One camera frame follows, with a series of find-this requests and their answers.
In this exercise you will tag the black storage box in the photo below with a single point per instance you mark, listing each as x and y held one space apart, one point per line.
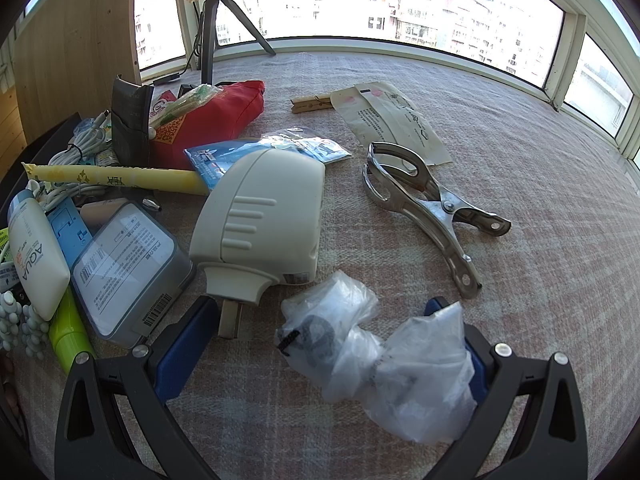
50 135

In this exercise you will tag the large plywood board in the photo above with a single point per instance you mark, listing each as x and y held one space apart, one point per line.
75 35

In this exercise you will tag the white paper sachet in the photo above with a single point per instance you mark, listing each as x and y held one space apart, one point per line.
395 120

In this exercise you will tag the small beige case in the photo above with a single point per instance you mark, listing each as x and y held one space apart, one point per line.
102 212

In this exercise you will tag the lime green tube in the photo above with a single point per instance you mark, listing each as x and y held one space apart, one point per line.
70 335

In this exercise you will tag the white window frame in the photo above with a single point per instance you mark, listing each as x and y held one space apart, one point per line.
570 50

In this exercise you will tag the white lotion bottle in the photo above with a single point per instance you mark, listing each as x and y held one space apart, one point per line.
35 260

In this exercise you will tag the clear bag of green items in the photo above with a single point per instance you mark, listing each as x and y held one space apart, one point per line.
190 100

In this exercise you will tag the clear plastic bag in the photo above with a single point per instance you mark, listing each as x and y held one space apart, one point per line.
425 375

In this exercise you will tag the plaid cloth covered desktop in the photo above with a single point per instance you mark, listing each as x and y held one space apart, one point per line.
525 285

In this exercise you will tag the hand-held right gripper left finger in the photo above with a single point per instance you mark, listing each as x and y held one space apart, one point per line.
182 345

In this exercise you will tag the clear grey case box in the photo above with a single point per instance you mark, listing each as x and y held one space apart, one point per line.
125 270

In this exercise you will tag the blue clear plastic packet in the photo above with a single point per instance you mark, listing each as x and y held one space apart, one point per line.
210 160

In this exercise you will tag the pine plank board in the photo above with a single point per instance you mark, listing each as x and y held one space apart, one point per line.
10 130

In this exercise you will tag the metal spring clamp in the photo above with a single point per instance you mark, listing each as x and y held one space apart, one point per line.
440 210

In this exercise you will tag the black soft packet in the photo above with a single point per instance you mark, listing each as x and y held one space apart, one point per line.
130 125

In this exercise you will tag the wooden clothespin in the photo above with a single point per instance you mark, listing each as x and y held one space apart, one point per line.
310 104

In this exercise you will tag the cream plug adapter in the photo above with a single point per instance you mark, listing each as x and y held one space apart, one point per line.
260 210

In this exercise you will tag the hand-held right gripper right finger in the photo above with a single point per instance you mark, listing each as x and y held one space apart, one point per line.
479 370

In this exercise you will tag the pale beaded ornament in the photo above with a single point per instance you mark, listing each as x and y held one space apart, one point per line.
20 325

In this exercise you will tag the black tripod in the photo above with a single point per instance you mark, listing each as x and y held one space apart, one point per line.
207 35

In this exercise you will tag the red pouch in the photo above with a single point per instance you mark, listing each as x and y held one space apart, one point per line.
215 115

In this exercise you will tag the yellow chopstick sleeve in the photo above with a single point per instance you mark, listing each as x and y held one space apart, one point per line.
125 177

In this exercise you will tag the blue phone stand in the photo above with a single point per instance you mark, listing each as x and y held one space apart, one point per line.
70 235

